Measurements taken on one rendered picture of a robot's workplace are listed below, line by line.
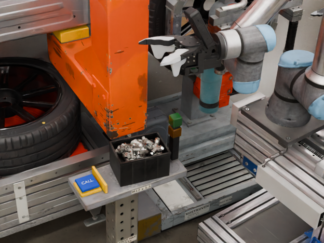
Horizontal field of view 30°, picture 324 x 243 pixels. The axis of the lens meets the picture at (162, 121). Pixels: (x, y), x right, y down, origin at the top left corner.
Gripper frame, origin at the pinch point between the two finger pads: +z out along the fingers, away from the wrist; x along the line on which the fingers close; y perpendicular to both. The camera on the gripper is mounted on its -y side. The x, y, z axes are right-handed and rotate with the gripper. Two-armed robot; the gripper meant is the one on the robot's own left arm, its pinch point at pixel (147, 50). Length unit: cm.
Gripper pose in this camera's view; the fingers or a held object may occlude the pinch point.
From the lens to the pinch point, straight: 151.7
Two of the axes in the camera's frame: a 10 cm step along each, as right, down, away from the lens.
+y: 0.2, 8.7, 4.9
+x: -3.8, -4.5, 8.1
